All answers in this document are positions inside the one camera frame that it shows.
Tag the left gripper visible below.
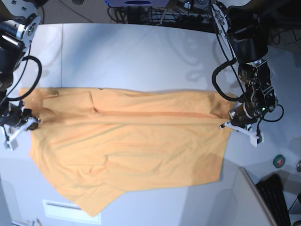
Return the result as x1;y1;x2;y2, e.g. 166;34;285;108
219;103;262;139

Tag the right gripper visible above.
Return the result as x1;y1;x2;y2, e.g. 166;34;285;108
0;103;40;141

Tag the orange t-shirt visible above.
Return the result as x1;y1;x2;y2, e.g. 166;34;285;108
24;88;234;216

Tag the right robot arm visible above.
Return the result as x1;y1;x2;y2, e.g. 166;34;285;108
0;0;46;149

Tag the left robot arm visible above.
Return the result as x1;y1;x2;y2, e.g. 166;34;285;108
210;0;279;146

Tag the green tape roll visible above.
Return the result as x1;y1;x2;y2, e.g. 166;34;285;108
273;154;285;169

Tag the black keyboard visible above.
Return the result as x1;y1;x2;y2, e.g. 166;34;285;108
256;174;291;226

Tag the silver metal knob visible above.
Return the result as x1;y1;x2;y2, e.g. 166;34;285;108
296;160;301;172

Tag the white partition board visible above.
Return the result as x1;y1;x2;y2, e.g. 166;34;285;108
232;167;277;226

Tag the black power strip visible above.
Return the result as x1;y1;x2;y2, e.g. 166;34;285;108
176;14;211;25

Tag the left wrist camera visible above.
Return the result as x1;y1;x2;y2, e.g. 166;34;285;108
250;134;265;147

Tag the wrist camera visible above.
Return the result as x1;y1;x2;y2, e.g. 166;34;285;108
4;139;18;151
250;134;265;147

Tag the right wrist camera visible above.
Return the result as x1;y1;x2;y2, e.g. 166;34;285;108
4;139;18;151

